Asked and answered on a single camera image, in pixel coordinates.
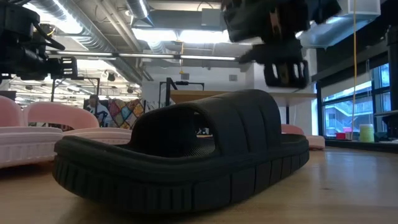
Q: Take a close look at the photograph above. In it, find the wooden shelf with black frame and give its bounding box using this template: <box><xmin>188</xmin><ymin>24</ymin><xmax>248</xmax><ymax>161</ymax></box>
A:
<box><xmin>169</xmin><ymin>89</ymin><xmax>317</xmax><ymax>126</ymax></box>

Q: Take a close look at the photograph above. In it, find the colourful patchwork quilt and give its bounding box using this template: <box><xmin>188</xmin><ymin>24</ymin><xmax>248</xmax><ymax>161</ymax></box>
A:
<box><xmin>108</xmin><ymin>98</ymin><xmax>146</xmax><ymax>130</ymax></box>

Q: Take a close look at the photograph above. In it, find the yellow hanging cord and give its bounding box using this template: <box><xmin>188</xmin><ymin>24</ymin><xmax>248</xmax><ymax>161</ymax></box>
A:
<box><xmin>350</xmin><ymin>0</ymin><xmax>358</xmax><ymax>133</ymax></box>

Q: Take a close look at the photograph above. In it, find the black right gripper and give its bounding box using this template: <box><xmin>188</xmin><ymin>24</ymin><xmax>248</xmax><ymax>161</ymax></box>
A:
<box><xmin>222</xmin><ymin>0</ymin><xmax>343</xmax><ymax>90</ymax></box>

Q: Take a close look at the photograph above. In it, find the long ceiling light fixture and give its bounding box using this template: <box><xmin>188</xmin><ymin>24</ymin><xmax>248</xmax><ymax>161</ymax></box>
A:
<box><xmin>46</xmin><ymin>50</ymin><xmax>239</xmax><ymax>62</ymax></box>

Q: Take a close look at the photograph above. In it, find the pink rubber slide sandal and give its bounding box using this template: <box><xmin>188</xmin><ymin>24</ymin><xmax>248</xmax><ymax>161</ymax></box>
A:
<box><xmin>280</xmin><ymin>123</ymin><xmax>326</xmax><ymax>151</ymax></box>
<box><xmin>0</xmin><ymin>95</ymin><xmax>65</xmax><ymax>169</ymax></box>
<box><xmin>23</xmin><ymin>101</ymin><xmax>133</xmax><ymax>146</ymax></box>

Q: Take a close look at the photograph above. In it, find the silver ventilation duct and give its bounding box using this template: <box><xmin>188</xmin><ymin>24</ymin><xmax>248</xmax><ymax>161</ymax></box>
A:
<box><xmin>29</xmin><ymin>0</ymin><xmax>147</xmax><ymax>85</ymax></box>

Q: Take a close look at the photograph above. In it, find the light green roll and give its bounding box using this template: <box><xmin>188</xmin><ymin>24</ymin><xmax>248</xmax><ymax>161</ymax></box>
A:
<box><xmin>359</xmin><ymin>124</ymin><xmax>375</xmax><ymax>144</ymax></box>

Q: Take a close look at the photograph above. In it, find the black background rack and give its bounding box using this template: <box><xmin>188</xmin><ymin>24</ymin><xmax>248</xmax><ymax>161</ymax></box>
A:
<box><xmin>158</xmin><ymin>77</ymin><xmax>206</xmax><ymax>107</ymax></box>

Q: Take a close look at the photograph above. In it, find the black rubber slide sandal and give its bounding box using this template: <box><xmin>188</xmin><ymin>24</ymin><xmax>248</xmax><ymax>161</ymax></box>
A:
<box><xmin>52</xmin><ymin>89</ymin><xmax>310</xmax><ymax>215</ymax></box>

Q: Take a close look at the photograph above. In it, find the person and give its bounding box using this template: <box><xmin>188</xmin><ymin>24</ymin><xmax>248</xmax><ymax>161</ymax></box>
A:
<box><xmin>84</xmin><ymin>94</ymin><xmax>109</xmax><ymax>128</ymax></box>

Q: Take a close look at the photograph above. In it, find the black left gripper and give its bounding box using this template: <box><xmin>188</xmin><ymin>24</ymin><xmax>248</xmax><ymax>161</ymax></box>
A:
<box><xmin>12</xmin><ymin>45</ymin><xmax>79</xmax><ymax>82</ymax></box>

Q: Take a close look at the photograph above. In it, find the white ceiling unit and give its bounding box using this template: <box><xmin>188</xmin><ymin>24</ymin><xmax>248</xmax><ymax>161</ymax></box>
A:
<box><xmin>298</xmin><ymin>0</ymin><xmax>382</xmax><ymax>49</ymax></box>

